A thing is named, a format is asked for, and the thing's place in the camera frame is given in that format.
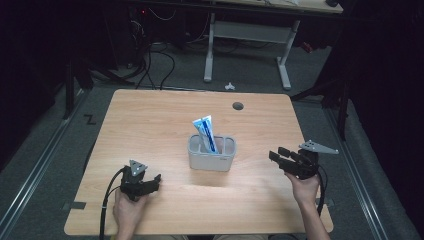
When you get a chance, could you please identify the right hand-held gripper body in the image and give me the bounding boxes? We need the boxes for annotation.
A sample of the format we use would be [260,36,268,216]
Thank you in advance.
[289,139,340,181]

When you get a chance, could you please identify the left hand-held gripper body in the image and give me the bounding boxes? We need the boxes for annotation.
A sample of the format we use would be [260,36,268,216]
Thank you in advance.
[119,159,148,203]

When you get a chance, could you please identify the grey plastic holder box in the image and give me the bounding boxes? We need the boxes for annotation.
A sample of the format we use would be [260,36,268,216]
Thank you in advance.
[187,133,238,173]

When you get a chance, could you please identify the blue and white toothpaste tube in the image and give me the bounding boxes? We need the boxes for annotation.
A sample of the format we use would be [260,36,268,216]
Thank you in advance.
[192,114,220,155]

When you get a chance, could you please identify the person's right hand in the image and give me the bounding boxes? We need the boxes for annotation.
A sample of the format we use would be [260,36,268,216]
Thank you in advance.
[284,171,322,207]

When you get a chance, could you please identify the person's left hand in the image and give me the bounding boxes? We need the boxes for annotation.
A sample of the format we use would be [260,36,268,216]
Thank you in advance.
[112,189,149,231]

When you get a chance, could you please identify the black metal stand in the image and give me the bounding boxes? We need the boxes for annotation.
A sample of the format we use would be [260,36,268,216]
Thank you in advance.
[289,74,352,142]
[62,58,95,121]

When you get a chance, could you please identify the wooden desk with white legs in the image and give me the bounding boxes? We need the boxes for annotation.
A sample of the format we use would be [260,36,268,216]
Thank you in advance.
[202,0,344,92]

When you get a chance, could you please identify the dark computer with red light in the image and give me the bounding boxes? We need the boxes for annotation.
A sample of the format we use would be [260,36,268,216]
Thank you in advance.
[127,5,153,68]

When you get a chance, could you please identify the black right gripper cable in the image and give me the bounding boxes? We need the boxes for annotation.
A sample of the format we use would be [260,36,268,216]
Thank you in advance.
[314,163,330,217]

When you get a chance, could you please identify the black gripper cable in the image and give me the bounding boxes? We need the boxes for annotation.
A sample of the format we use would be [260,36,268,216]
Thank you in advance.
[314,163,330,217]
[98,167,126,240]

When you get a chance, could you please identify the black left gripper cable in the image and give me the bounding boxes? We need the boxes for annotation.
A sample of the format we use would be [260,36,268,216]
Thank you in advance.
[98,167,126,240]

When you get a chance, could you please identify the metal floor rail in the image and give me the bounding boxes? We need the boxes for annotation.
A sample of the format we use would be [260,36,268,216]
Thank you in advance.
[0,89,88,234]
[323,107,390,240]

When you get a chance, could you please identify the black floor cables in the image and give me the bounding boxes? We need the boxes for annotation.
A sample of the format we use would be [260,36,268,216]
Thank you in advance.
[114,41,177,92]

